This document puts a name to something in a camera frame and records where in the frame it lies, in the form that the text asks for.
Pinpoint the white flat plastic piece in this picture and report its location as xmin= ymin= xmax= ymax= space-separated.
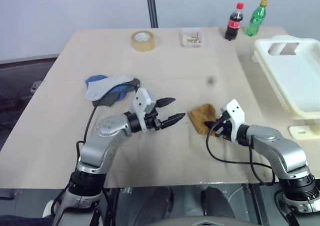
xmin=288 ymin=125 xmax=320 ymax=139

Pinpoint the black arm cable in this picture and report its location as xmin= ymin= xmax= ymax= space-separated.
xmin=75 ymin=82 xmax=141 ymax=166
xmin=206 ymin=122 xmax=276 ymax=186

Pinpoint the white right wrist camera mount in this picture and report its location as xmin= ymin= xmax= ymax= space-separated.
xmin=221 ymin=99 xmax=245 ymax=143

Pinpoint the white cloth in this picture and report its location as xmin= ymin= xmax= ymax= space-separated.
xmin=84 ymin=74 xmax=136 ymax=101

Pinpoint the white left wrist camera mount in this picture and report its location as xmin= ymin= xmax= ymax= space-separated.
xmin=131 ymin=87 xmax=158 ymax=131

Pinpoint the small clear plastic box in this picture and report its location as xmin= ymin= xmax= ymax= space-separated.
xmin=180 ymin=28 xmax=206 ymax=48

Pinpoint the black metal post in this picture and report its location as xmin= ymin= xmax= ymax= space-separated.
xmin=145 ymin=0 xmax=159 ymax=28

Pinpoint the clear packing tape roll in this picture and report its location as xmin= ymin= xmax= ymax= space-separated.
xmin=130 ymin=30 xmax=156 ymax=53

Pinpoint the green bottle yellow cap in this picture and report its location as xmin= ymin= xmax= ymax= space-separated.
xmin=244 ymin=0 xmax=270 ymax=37

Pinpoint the brown cloth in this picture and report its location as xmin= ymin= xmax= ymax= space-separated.
xmin=187 ymin=103 xmax=219 ymax=136

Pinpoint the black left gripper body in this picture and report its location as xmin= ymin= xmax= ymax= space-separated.
xmin=144 ymin=107 xmax=163 ymax=131

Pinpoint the cola bottle red cap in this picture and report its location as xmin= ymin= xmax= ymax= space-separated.
xmin=224 ymin=2 xmax=245 ymax=41

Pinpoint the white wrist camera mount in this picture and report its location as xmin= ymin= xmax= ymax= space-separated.
xmin=221 ymin=99 xmax=245 ymax=143
xmin=131 ymin=87 xmax=158 ymax=131

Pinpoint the white plastic dish rack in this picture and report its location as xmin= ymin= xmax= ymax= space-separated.
xmin=251 ymin=35 xmax=320 ymax=119

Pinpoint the blue and grey cloth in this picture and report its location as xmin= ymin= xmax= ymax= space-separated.
xmin=91 ymin=78 xmax=141 ymax=107

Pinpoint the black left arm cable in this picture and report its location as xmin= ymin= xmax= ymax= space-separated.
xmin=75 ymin=82 xmax=141 ymax=166

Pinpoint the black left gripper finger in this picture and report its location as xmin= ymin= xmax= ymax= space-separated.
xmin=159 ymin=112 xmax=186 ymax=129
xmin=156 ymin=97 xmax=176 ymax=109

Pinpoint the colourful small pins pile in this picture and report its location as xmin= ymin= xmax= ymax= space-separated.
xmin=185 ymin=31 xmax=203 ymax=45

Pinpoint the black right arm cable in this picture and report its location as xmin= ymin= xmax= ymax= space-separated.
xmin=206 ymin=122 xmax=276 ymax=186

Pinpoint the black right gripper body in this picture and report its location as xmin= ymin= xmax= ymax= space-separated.
xmin=213 ymin=112 xmax=232 ymax=138

